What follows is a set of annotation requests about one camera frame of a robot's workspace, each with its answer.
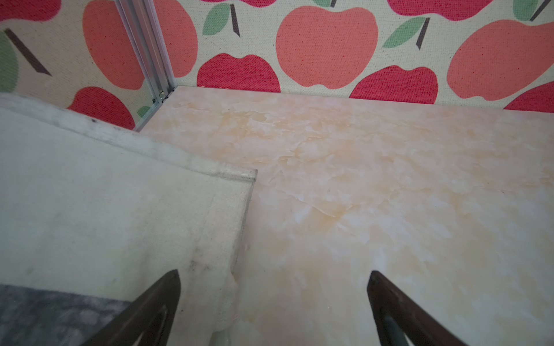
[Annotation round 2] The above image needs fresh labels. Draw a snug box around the left aluminium frame post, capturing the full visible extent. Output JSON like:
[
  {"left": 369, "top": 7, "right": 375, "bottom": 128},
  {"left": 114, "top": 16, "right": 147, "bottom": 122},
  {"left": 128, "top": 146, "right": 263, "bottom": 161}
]
[{"left": 115, "top": 0, "right": 175, "bottom": 132}]

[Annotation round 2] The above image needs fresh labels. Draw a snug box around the folded beige printed cloth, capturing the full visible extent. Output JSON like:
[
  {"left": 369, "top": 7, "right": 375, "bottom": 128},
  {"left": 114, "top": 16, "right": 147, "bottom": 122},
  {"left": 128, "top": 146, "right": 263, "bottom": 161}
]
[{"left": 1, "top": 93, "right": 257, "bottom": 345}]

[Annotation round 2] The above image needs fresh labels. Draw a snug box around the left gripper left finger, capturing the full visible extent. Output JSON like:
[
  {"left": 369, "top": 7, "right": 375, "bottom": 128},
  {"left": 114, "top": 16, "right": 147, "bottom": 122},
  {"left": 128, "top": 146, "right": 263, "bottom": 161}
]
[{"left": 84, "top": 270, "right": 181, "bottom": 345}]

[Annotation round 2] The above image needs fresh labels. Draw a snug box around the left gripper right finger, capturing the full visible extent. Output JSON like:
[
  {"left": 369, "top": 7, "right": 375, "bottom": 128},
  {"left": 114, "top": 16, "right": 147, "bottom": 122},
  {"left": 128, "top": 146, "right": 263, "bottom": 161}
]
[{"left": 366, "top": 270, "right": 465, "bottom": 345}]

